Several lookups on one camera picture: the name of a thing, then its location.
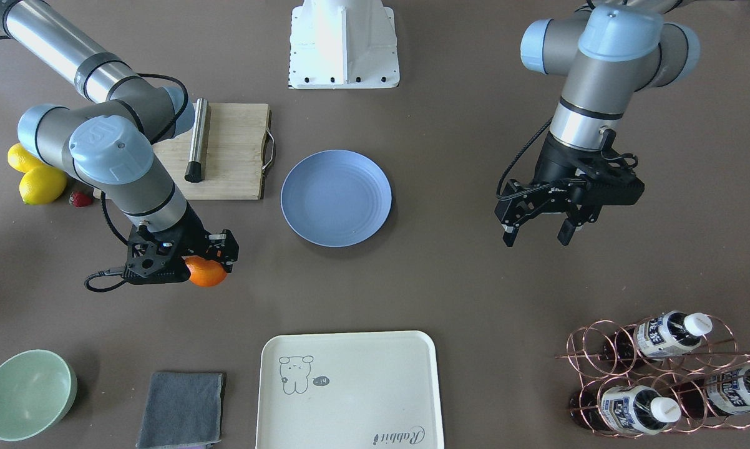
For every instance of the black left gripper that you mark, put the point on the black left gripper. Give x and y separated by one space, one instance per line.
553 163

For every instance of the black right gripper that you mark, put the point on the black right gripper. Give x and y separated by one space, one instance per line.
193 228

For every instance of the orange fruit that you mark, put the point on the orange fruit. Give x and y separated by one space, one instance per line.
205 272

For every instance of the blue round plate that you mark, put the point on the blue round plate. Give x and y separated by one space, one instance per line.
336 198

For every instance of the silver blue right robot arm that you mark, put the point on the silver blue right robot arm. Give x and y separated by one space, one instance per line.
109 143

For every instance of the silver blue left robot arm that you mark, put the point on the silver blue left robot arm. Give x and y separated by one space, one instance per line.
607 50

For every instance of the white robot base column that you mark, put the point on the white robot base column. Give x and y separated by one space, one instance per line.
343 45

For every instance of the wooden cutting board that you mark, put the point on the wooden cutting board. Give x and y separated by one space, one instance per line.
235 154

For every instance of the steel muddler black tip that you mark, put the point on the steel muddler black tip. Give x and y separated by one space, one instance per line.
196 165

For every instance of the grey folded cloth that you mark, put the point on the grey folded cloth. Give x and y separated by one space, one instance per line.
183 410

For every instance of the red strawberry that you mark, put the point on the red strawberry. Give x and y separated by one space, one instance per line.
79 199

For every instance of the top drink bottle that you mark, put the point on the top drink bottle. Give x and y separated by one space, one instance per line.
670 334

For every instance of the drink bottle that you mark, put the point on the drink bottle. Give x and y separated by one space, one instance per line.
670 334
624 411
723 394

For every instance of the cream rabbit tray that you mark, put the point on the cream rabbit tray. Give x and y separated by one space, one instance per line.
350 390

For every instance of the lower drink bottle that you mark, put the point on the lower drink bottle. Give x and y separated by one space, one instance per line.
624 411
723 394

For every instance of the lower yellow lemon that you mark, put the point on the lower yellow lemon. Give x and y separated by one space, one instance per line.
42 185

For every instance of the yellow lemon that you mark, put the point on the yellow lemon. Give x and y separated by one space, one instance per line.
42 185
22 160

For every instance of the upper yellow lemon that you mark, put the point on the upper yellow lemon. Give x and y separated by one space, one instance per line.
22 160

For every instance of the light green bowl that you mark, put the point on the light green bowl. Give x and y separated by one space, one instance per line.
37 388

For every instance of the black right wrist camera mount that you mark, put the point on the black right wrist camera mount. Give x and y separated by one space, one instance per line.
156 258

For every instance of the copper wire bottle rack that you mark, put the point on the copper wire bottle rack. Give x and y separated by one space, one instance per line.
675 372

